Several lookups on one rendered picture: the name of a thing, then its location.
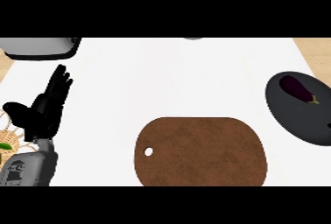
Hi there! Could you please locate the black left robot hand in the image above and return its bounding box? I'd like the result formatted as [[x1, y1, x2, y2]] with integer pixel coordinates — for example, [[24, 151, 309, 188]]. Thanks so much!
[[1, 64, 75, 143]]

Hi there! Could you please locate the brown wooden cutting board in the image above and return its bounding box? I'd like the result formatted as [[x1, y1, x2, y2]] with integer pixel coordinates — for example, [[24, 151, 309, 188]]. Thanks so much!
[[133, 116, 269, 187]]

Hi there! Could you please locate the dark grey pan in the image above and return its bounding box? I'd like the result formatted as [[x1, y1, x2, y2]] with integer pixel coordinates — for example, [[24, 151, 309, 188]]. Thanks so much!
[[263, 71, 331, 146]]

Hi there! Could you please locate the dark purple eggplant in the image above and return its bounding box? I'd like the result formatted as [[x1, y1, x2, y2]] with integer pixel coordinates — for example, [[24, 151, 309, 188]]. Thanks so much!
[[278, 74, 321, 105]]

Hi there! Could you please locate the tan wicker basket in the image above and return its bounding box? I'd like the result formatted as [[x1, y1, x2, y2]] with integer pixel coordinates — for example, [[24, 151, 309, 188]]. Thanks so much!
[[0, 109, 41, 172]]

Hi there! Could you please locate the grey appliance with black rim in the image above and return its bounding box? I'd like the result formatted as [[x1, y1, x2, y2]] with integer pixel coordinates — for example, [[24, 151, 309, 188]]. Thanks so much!
[[0, 37, 83, 61]]

